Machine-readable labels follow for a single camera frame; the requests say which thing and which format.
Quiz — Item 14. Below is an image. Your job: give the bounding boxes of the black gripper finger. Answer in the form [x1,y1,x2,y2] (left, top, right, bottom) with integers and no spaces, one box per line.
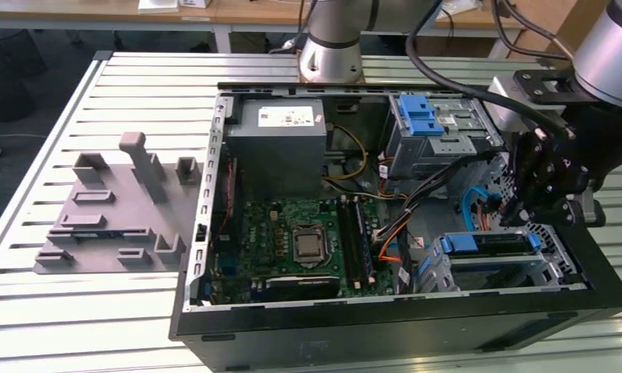
[499,126,557,229]
[522,195,586,228]

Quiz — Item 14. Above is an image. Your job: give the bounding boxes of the metal optical drive cage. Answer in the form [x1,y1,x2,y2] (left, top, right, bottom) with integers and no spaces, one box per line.
[386,92,503,180]

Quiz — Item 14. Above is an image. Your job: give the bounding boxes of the thin black desk cable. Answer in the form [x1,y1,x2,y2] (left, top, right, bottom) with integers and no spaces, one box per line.
[439,9,458,40]

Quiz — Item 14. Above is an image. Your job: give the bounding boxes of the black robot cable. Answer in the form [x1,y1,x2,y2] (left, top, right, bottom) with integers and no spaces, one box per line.
[406,0,571,137]

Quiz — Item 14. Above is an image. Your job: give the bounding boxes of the large white box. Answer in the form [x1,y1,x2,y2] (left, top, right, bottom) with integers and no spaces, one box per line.
[137,0,180,15]

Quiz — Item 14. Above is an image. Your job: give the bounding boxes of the CPU socket metal frame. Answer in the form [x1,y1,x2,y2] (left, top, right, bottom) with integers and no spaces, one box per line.
[288,223,334,273]

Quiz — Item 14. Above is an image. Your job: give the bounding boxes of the dark office chair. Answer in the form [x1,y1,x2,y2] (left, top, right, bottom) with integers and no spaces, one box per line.
[0,29,48,121]

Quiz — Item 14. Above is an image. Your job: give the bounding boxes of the blue wire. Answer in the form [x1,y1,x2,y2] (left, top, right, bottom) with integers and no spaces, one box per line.
[461,185,502,234]

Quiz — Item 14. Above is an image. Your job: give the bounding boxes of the yellow wires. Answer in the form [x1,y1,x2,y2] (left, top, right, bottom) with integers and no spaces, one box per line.
[323,124,368,182]

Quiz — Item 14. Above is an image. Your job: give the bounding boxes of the grey power supply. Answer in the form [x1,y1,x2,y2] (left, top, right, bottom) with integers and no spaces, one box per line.
[221,97,327,199]

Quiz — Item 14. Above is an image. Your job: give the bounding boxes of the green motherboard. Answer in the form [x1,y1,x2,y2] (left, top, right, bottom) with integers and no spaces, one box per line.
[209,196,395,302]

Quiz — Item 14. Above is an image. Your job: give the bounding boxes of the black RAM stick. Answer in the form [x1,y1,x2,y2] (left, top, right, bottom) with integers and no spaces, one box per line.
[351,196,378,287]

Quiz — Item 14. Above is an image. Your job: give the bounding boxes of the red wires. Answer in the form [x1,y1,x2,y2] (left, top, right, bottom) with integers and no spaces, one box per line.
[225,157,239,230]

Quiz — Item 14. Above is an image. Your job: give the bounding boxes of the black graphics card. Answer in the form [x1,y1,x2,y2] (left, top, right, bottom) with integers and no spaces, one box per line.
[262,274,342,300]

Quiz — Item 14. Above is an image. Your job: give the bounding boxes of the blue drive latch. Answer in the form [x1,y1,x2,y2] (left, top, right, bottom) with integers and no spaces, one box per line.
[399,95,447,137]

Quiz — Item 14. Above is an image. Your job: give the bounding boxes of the black wire bundle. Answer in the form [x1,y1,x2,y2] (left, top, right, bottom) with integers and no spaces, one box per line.
[392,153,499,234]

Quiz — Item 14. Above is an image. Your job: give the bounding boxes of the long orange flat wire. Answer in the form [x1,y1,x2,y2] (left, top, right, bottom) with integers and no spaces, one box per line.
[378,217,415,261]

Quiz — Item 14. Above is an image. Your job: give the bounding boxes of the grey parts rack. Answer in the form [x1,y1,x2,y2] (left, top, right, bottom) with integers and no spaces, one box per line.
[32,131,207,276]

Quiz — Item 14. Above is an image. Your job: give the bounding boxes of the silver CPU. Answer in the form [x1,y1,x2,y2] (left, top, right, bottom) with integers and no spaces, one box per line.
[294,232,327,262]

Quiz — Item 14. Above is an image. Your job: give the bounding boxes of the black PC case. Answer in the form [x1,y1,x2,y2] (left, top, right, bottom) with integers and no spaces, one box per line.
[168,81,622,370]

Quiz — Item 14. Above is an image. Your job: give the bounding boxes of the metal disk bay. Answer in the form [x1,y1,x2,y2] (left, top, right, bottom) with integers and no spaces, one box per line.
[419,228,577,292]

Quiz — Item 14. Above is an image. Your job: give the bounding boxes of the wooden desk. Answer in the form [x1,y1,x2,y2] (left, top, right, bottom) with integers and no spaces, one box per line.
[0,0,531,59]

